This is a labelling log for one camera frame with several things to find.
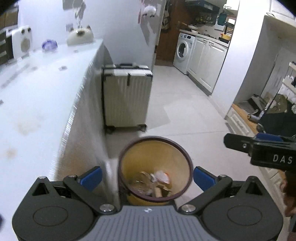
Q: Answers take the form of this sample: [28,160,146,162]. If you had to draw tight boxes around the white crumpled plastic bag trash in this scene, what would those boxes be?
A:
[150,170,171,185]

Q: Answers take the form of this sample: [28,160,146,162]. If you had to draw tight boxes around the brown rimmed yellow trash bin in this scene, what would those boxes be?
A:
[118,136,193,206]

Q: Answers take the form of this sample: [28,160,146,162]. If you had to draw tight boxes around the brown cardboard trash piece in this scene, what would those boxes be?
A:
[136,171,171,198]

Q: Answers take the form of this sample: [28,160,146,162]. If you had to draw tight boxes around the person's right hand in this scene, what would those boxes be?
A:
[280,179,296,217]

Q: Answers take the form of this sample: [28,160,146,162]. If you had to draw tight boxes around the white kitchen cabinets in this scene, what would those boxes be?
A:
[187,36,228,93]

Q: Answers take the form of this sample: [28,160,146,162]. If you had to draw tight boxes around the white washing machine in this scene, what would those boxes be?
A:
[173,32,195,75]

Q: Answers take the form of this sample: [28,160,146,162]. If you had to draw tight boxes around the cream hard-shell suitcase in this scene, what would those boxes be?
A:
[102,63,153,133]

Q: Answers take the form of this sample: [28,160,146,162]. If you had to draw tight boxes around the blue white tissue pack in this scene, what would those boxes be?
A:
[42,40,58,52]

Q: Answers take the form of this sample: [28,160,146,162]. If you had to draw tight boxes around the white cat shaped ornament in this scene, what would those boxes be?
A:
[67,25,94,46]

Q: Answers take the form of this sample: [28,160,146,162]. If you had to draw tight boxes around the white dark drawer unit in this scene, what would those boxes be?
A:
[0,29,14,65]

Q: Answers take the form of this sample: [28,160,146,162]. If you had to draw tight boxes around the white fan heater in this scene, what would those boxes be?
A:
[11,25,33,59]

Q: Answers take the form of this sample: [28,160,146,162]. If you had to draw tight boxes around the white fluffy sheep wall toy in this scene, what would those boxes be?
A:
[142,5,157,18]

